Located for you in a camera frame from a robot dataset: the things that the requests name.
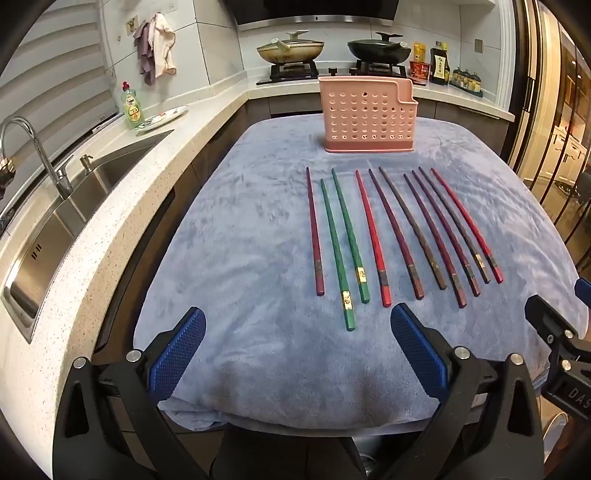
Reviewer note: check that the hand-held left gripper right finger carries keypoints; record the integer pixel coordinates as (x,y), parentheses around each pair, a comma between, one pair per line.
(418,350)

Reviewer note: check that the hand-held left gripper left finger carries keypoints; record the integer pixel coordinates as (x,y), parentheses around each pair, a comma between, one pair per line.
(178,350)

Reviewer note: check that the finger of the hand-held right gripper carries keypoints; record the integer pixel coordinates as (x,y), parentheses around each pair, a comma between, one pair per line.
(549,321)
(584,293)

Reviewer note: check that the dark red chopstick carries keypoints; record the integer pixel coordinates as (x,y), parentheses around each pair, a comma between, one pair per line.
(315,240)
(395,233)
(435,240)
(445,230)

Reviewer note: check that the green chopstick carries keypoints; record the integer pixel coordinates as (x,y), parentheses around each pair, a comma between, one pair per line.
(337,258)
(349,230)

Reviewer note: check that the brown chopstick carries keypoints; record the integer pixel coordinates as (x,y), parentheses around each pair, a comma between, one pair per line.
(410,222)
(452,221)

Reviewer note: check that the pink perforated utensil holder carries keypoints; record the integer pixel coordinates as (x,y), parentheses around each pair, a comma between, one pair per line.
(360,115)

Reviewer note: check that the blue fleece blanket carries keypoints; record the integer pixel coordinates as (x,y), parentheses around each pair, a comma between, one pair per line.
(258,258)

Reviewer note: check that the white stone kitchen counter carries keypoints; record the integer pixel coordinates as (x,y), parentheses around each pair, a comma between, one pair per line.
(152,184)

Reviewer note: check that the stainless steel sink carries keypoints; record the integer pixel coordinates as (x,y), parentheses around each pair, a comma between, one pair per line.
(69,217)

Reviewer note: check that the glass sliding door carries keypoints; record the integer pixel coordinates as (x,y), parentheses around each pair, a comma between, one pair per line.
(554,115)

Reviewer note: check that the sink soap dispenser pump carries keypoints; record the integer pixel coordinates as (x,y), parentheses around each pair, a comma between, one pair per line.
(86,164)

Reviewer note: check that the chrome faucet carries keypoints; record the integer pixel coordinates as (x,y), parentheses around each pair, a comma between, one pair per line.
(60,177)

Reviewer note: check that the grey base cabinet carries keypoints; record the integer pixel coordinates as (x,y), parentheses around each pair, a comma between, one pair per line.
(461,110)

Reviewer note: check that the patterned plate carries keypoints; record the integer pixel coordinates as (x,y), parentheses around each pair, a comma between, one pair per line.
(161,119)

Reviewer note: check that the spice jar set with tray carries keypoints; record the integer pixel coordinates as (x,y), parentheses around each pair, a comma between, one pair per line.
(467,82)

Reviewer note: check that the green dish soap bottle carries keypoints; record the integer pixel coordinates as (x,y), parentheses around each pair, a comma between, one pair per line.
(131,108)

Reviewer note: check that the dark soy sauce bottle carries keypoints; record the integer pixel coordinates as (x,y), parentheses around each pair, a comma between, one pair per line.
(438,67)

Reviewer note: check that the yellow capped sauce bottle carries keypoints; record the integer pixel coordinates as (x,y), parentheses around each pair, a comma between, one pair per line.
(446,46)

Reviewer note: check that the black gas stove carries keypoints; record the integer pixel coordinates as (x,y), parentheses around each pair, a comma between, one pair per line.
(332,73)

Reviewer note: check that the yellow seasoning packet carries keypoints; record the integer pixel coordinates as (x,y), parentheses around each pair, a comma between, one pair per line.
(419,51)

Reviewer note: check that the purple hanging cloth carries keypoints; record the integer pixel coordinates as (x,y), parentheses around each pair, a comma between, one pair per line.
(144,50)

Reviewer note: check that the black wok with lid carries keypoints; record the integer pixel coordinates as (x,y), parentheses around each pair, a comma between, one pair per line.
(378,50)

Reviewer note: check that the hanging cloths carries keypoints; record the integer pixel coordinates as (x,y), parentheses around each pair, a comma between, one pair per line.
(162,44)

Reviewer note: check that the white window blinds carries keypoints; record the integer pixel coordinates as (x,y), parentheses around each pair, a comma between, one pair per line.
(51,69)

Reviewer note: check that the beige wok with lid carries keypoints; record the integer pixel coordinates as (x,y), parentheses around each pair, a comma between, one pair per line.
(291,51)

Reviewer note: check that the black range hood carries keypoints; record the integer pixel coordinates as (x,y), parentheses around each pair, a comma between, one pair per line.
(314,11)

